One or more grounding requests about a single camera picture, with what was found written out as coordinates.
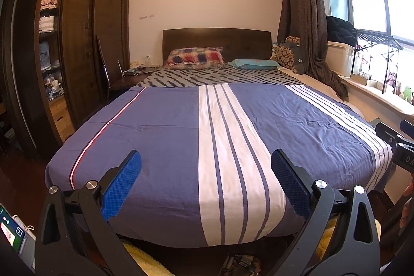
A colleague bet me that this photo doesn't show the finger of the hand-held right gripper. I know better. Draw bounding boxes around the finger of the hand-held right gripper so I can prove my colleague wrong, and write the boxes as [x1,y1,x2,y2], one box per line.
[399,119,414,136]
[375,121,405,151]

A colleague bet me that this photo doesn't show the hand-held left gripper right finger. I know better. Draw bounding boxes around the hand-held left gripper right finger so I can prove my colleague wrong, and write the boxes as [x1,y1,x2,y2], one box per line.
[268,148,380,276]

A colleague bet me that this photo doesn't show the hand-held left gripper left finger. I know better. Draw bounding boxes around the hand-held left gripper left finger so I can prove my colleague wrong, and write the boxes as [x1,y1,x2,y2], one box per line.
[34,150,149,276]

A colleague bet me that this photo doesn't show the person's right hand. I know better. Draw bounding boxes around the person's right hand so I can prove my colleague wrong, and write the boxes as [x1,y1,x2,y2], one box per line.
[399,179,414,229]

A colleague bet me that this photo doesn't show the white window sill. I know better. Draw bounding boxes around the white window sill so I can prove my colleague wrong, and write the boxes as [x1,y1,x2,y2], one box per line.
[339,76,414,117]

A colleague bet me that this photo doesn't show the small cardboard box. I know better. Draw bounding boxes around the small cardboard box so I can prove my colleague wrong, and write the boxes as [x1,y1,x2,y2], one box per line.
[351,72,373,88]

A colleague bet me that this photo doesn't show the blue white striped bed cover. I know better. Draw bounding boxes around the blue white striped bed cover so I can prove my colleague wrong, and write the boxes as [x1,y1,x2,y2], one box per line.
[45,83,394,247]

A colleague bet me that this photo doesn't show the yellow fluffy towel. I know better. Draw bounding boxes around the yellow fluffy towel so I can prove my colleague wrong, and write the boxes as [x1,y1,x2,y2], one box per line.
[121,218,380,276]

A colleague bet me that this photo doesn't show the white storage box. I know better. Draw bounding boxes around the white storage box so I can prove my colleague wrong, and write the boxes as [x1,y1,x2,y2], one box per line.
[327,41,357,79]

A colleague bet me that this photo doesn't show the black metal rack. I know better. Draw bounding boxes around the black metal rack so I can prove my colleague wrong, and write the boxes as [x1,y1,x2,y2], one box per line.
[354,28,409,95]

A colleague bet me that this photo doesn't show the dark wooden nightstand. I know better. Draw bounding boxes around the dark wooden nightstand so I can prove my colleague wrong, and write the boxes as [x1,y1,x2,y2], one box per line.
[108,66,163,93]

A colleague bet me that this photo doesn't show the black padded cloth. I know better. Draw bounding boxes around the black padded cloth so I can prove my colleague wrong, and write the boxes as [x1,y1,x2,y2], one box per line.
[326,16,357,44]

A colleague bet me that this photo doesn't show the grey bag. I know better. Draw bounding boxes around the grey bag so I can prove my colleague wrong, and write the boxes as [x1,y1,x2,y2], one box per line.
[281,40,306,75]

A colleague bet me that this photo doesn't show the smartphone with green screen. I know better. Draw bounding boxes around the smartphone with green screen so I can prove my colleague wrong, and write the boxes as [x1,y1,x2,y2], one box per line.
[0,203,26,255]

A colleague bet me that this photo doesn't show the pile of small items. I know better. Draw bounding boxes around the pile of small items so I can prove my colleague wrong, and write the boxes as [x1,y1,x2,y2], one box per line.
[43,72,66,99]

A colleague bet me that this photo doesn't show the teal pillow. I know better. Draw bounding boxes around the teal pillow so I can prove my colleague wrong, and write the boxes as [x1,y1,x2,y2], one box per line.
[228,59,282,71]

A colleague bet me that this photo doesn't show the brown patterned cushion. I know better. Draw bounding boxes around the brown patterned cushion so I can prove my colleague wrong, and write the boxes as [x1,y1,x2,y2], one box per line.
[272,36,302,70]

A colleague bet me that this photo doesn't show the grey zigzag patterned blanket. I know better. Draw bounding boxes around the grey zigzag patterned blanket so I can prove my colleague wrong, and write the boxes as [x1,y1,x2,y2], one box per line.
[136,64,300,89]

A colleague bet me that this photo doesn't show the checked red blue pillow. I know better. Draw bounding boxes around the checked red blue pillow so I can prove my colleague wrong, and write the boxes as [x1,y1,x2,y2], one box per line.
[164,47,226,70]

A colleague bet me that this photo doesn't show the light blue folded clothes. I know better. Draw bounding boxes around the light blue folded clothes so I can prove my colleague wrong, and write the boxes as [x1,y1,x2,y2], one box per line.
[39,41,61,71]

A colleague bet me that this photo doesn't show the brown curtain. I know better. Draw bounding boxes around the brown curtain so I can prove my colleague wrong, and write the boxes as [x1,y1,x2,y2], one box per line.
[277,0,350,102]

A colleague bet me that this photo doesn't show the dark wooden wardrobe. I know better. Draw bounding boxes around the dark wooden wardrobe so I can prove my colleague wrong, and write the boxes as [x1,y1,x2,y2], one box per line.
[0,0,132,161]

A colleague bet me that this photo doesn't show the dark wooden headboard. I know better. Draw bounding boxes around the dark wooden headboard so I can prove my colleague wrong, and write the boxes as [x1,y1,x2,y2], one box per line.
[162,28,272,70]

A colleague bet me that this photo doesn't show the white folded clothes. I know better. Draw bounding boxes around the white folded clothes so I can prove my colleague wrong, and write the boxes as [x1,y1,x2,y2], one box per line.
[39,16,56,33]

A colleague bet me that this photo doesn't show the white cable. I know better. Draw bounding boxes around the white cable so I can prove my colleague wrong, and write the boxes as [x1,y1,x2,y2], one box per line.
[13,214,36,232]

